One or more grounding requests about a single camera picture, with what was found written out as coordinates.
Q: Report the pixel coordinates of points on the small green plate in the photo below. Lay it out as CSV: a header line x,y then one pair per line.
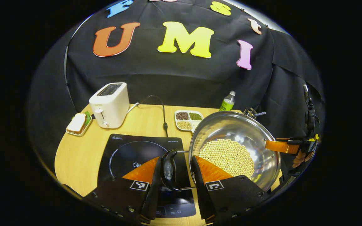
x,y
86,131

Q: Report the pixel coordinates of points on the white toaster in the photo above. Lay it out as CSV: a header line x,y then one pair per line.
x,y
112,106

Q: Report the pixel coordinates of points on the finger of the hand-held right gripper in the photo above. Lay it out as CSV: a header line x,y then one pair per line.
x,y
280,146

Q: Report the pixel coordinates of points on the green drink bottle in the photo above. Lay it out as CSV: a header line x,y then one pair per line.
x,y
227,104

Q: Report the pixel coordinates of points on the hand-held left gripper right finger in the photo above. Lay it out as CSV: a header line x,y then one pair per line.
x,y
200,194

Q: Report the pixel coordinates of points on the pile of soybeans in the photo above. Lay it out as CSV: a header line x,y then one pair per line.
x,y
228,153

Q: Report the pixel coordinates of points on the stainless steel pot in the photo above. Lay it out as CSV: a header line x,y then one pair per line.
x,y
231,125

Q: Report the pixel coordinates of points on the black induction cooktop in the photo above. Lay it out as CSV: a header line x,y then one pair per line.
x,y
127,157

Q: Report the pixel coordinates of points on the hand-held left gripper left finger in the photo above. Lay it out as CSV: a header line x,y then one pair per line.
x,y
156,191

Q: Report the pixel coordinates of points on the white divided bean tray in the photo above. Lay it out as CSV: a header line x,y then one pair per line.
x,y
184,125

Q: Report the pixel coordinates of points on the toast sandwich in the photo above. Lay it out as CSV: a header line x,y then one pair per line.
x,y
77,123

